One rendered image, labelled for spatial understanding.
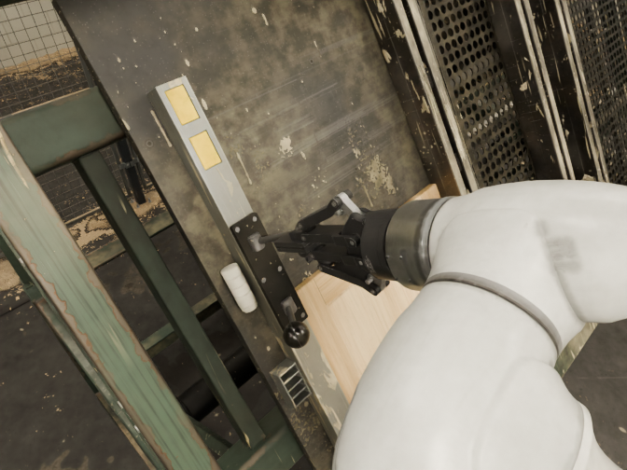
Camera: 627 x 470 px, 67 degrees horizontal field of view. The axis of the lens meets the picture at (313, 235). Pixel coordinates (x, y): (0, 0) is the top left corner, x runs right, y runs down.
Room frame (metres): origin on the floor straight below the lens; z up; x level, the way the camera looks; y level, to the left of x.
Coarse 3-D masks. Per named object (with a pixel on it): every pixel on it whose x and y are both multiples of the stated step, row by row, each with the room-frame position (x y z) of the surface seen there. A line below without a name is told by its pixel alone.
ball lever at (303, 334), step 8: (288, 296) 0.48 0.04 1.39; (288, 304) 0.46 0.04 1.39; (288, 312) 0.43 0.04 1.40; (288, 328) 0.37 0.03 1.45; (296, 328) 0.37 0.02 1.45; (304, 328) 0.38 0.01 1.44; (288, 336) 0.36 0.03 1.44; (296, 336) 0.36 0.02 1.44; (304, 336) 0.37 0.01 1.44; (288, 344) 0.36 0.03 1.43; (296, 344) 0.36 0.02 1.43; (304, 344) 0.36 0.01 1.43
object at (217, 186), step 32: (160, 96) 0.60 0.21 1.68; (192, 96) 0.62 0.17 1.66; (192, 128) 0.59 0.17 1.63; (192, 160) 0.56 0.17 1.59; (224, 160) 0.58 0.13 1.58; (224, 192) 0.55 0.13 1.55; (224, 224) 0.52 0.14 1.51; (256, 288) 0.48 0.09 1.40; (288, 352) 0.43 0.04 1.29; (320, 352) 0.44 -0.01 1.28; (320, 384) 0.40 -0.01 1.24; (320, 416) 0.38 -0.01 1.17
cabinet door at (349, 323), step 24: (432, 192) 0.79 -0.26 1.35; (312, 288) 0.53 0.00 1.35; (336, 288) 0.55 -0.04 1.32; (360, 288) 0.57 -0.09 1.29; (384, 288) 0.60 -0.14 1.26; (312, 312) 0.50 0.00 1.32; (336, 312) 0.52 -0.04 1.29; (360, 312) 0.54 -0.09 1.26; (384, 312) 0.56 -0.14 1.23; (336, 336) 0.49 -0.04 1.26; (360, 336) 0.51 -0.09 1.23; (384, 336) 0.53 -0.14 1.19; (336, 360) 0.45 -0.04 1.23; (360, 360) 0.48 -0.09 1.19
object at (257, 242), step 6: (252, 234) 0.52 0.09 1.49; (258, 234) 0.51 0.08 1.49; (276, 234) 0.50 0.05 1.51; (282, 234) 0.49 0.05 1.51; (252, 240) 0.50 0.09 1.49; (258, 240) 0.51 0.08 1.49; (264, 240) 0.50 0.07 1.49; (270, 240) 0.50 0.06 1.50; (276, 240) 0.49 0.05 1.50; (252, 246) 0.50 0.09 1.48; (258, 246) 0.50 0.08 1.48; (264, 246) 0.51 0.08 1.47
